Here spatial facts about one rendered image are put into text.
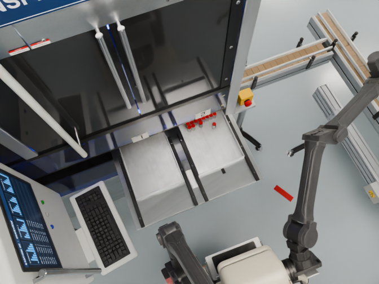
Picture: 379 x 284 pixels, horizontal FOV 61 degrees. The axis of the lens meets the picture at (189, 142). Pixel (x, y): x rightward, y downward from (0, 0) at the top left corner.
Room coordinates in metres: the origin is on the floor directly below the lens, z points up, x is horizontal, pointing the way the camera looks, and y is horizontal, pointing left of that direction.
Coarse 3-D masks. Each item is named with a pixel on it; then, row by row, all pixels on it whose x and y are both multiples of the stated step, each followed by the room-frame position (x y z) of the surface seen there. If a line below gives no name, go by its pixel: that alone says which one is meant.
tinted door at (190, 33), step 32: (192, 0) 0.72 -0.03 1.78; (224, 0) 0.76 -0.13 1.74; (128, 32) 0.66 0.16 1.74; (160, 32) 0.69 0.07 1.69; (192, 32) 0.72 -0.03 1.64; (224, 32) 0.76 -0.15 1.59; (128, 64) 0.65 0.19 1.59; (160, 64) 0.68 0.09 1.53; (192, 64) 0.72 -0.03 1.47; (160, 96) 0.68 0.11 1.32; (192, 96) 0.72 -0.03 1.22
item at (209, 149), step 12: (216, 120) 0.75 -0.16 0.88; (180, 132) 0.68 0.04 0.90; (192, 132) 0.69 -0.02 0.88; (204, 132) 0.68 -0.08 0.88; (216, 132) 0.68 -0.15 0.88; (228, 132) 0.67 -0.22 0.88; (192, 144) 0.62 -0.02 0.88; (204, 144) 0.61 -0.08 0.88; (216, 144) 0.61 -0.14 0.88; (228, 144) 0.61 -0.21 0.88; (192, 156) 0.55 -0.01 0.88; (204, 156) 0.55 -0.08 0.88; (216, 156) 0.54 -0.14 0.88; (228, 156) 0.54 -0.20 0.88; (240, 156) 0.53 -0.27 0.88; (204, 168) 0.48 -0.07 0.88; (216, 168) 0.47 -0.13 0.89
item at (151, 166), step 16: (144, 144) 0.63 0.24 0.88; (160, 144) 0.63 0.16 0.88; (128, 160) 0.55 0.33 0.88; (144, 160) 0.54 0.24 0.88; (160, 160) 0.54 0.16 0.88; (128, 176) 0.45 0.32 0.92; (144, 176) 0.45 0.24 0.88; (160, 176) 0.45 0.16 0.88; (176, 176) 0.44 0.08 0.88; (144, 192) 0.37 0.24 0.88
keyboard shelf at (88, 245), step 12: (84, 192) 0.41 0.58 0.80; (108, 192) 0.40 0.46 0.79; (72, 204) 0.35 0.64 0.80; (108, 204) 0.34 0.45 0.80; (84, 228) 0.22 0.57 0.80; (120, 228) 0.21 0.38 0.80; (84, 240) 0.16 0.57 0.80; (84, 252) 0.10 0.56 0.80; (96, 252) 0.09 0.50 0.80; (132, 252) 0.08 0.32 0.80; (120, 264) 0.03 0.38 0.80
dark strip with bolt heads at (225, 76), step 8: (232, 0) 0.76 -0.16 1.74; (240, 0) 0.77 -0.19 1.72; (232, 8) 0.76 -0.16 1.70; (240, 8) 0.77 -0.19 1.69; (232, 16) 0.76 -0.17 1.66; (240, 16) 0.77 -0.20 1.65; (232, 24) 0.76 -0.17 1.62; (232, 32) 0.77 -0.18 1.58; (232, 40) 0.77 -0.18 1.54; (232, 48) 0.77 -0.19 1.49; (224, 56) 0.76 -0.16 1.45; (232, 56) 0.77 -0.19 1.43; (224, 64) 0.76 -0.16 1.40; (232, 64) 0.77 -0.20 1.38; (224, 72) 0.76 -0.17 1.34; (224, 80) 0.77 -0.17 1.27
